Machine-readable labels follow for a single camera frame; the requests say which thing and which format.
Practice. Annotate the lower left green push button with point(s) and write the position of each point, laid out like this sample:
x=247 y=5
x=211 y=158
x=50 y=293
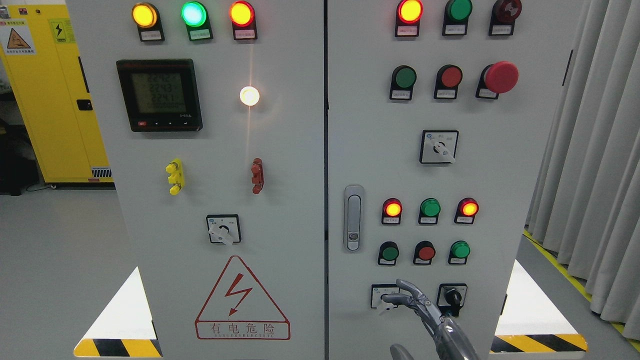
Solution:
x=388 y=253

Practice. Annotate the green push button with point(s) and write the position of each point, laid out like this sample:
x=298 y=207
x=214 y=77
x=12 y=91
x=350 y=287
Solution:
x=388 y=253
x=403 y=79
x=459 y=253

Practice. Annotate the lower red push button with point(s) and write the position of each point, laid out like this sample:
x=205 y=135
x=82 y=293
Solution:
x=424 y=253

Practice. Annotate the red push button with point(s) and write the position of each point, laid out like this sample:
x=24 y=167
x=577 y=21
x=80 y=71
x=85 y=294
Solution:
x=447 y=81
x=424 y=253

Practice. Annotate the upper green push button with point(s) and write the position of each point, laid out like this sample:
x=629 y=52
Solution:
x=403 y=79

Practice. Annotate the lower right green push button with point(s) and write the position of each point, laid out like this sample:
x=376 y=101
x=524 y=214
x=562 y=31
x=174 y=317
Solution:
x=459 y=253

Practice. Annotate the upper red push button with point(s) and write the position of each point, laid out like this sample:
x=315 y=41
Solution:
x=447 y=81

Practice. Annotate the red emergency stop mushroom button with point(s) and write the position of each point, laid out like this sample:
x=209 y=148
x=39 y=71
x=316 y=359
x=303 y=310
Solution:
x=495 y=79

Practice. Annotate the red terminal connector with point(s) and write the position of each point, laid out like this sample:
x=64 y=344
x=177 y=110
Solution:
x=258 y=175

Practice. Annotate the middle left red indicator lamp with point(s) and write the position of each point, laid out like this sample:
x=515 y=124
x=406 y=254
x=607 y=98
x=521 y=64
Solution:
x=391 y=212

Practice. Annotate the red indicator lamp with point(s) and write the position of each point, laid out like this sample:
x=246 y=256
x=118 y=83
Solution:
x=466 y=211
x=391 y=212
x=243 y=21
x=407 y=18

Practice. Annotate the white glowing indicator lamp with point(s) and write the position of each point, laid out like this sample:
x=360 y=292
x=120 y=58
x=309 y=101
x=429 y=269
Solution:
x=249 y=96

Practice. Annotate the middle green indicator lamp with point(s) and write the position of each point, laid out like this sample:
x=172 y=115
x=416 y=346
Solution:
x=429 y=212

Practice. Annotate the green indicator lamp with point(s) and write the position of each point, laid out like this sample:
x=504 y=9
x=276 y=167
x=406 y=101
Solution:
x=197 y=21
x=429 y=212
x=456 y=17

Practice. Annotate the left grey cabinet door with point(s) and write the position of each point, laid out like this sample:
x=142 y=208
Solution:
x=282 y=227

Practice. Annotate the grey cabinet door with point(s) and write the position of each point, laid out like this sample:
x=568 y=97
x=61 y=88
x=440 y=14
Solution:
x=375 y=142
x=282 y=227

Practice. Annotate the right grey cabinet door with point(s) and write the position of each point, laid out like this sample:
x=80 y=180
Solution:
x=375 y=142

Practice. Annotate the yellow terminal connector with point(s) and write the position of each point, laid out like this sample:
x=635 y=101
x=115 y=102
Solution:
x=176 y=176

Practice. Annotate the middle right red indicator lamp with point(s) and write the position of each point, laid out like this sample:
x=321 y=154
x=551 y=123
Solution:
x=466 y=211

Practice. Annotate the red electric danger warning sticker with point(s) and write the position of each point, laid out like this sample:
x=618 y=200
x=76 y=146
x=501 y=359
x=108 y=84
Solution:
x=240 y=308

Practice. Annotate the black digital power meter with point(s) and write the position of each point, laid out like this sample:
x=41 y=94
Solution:
x=160 y=95

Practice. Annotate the red indicator lamp top left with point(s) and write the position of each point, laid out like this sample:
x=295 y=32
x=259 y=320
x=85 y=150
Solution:
x=243 y=21

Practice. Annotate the red indicator lamp top right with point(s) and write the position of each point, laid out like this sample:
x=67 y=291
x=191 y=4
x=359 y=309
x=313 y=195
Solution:
x=407 y=18

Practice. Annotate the green indicator lamp top left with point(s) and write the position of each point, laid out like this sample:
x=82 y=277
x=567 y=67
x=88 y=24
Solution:
x=197 y=21

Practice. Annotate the green indicator lamp top right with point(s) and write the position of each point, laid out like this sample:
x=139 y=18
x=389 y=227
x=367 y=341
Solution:
x=456 y=17

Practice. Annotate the yellow indicator lamp top left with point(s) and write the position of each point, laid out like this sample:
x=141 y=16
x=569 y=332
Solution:
x=148 y=21

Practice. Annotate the dark red buzzer lamp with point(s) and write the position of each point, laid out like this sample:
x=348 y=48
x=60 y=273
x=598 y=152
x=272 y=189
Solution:
x=504 y=13

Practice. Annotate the grey curtain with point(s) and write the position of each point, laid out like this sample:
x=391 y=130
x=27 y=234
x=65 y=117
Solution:
x=585 y=207

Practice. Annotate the yellow safety storage cabinet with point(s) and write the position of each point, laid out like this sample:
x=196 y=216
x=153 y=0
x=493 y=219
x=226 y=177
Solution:
x=40 y=54

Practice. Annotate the grey cabinet door handle lock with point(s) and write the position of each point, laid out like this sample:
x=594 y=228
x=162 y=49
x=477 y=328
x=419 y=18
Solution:
x=352 y=216

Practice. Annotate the left door rotary selector switch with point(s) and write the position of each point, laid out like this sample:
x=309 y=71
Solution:
x=224 y=229

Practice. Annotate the upper right rotary selector switch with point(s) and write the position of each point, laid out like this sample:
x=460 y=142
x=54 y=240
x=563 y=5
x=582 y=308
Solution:
x=438 y=147

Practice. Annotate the bottom left rotary selector switch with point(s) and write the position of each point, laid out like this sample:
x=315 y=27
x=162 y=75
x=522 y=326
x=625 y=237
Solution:
x=376 y=293

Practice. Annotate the black key selector switch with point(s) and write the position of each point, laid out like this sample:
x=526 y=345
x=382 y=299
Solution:
x=451 y=298

